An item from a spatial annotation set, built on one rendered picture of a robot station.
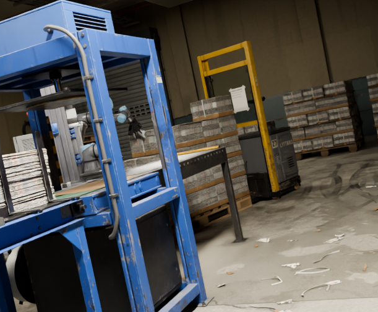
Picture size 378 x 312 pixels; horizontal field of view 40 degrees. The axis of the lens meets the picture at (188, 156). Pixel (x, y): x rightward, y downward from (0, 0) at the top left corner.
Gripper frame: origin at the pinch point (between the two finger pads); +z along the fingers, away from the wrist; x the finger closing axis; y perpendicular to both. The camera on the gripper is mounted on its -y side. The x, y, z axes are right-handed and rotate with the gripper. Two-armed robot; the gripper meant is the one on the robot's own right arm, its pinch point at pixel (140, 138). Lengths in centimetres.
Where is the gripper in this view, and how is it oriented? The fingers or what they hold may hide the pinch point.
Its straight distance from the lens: 497.0
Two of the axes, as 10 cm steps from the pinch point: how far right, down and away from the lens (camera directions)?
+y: 4.6, -6.2, 6.3
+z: 4.9, 7.7, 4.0
